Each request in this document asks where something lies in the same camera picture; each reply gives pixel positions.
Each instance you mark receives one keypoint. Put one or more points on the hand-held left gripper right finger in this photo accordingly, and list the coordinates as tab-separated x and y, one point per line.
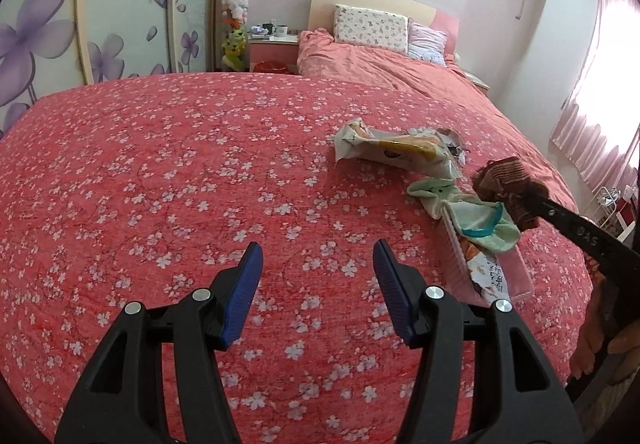
395	294

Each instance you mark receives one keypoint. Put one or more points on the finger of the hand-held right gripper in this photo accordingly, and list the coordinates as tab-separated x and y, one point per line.
585	236

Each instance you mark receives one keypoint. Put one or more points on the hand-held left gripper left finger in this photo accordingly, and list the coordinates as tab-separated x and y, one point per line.
242	294

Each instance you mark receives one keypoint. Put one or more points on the pink plastic tray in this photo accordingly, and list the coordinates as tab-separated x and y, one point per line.
517	274

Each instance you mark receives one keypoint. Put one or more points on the pale sock with blue trim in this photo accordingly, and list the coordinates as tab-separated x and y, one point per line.
487	224

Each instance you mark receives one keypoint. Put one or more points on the printed paper wrapper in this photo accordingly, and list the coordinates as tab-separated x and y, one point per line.
492	281

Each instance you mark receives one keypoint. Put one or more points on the brown striped sock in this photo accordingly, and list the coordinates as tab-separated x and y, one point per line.
505	179

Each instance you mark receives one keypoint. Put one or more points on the orange plastic laundry basket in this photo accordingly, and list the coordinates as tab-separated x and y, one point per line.
587	339

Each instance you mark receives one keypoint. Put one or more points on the pale green sock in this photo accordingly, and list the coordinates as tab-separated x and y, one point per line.
432	191

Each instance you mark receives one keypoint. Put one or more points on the white snack wrapper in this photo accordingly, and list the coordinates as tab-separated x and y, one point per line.
380	151

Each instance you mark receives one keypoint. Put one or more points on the red floral tablecloth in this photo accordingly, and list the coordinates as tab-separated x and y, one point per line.
175	199

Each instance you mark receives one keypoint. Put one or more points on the pink curtain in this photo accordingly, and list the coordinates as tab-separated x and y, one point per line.
600	98

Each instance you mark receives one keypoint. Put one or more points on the pink nightstand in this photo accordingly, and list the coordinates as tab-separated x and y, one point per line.
477	81
272	51

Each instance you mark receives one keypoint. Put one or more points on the red basin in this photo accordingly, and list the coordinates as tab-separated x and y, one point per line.
272	67

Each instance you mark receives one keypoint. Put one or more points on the pink striped pillow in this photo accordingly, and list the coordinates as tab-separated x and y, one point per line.
427	43

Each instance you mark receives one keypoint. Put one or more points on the dark mug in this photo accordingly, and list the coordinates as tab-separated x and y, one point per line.
267	29

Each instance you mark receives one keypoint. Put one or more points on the white mug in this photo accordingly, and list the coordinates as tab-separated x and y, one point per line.
281	31

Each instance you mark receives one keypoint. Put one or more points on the white floral pillow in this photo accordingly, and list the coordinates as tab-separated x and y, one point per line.
372	28

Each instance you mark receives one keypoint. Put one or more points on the clear tube of plush toys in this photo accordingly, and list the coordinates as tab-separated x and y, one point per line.
235	13

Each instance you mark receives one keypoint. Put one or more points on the wardrobe with purple flowers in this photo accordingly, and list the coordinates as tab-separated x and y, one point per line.
100	23

